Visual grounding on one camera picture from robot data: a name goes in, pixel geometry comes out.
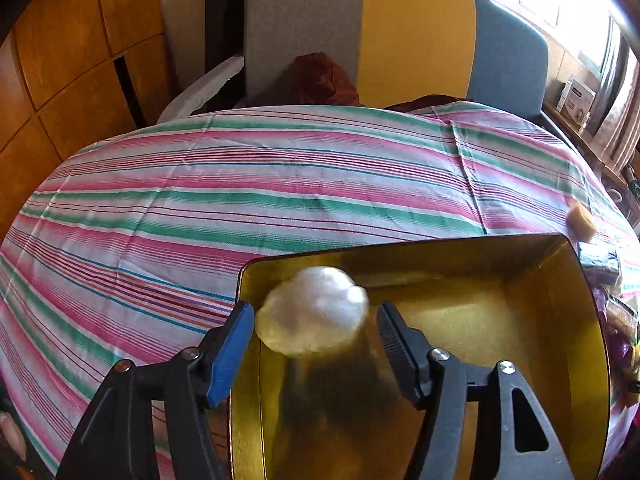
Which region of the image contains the white cotton ball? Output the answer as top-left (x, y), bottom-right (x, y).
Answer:
top-left (255, 266), bottom-right (369, 359)

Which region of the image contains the gold metal tray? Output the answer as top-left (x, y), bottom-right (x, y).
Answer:
top-left (229, 234), bottom-right (610, 479)

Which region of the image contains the striped bed sheet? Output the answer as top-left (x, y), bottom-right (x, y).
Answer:
top-left (1, 102), bottom-right (639, 474)

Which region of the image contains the purple white tissue pack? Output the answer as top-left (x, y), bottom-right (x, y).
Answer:
top-left (577, 242), bottom-right (622, 286)

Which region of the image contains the wooden side desk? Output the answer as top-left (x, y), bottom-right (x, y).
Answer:
top-left (542, 102), bottom-right (629, 192)

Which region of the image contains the white product box on desk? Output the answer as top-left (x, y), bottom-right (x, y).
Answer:
top-left (555, 76), bottom-right (596, 129)

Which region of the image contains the dark red pillow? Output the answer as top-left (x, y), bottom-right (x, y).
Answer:
top-left (268, 52), bottom-right (361, 106)

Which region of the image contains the grey yellow blue headboard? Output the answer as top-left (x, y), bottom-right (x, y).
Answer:
top-left (244, 0), bottom-right (548, 120)

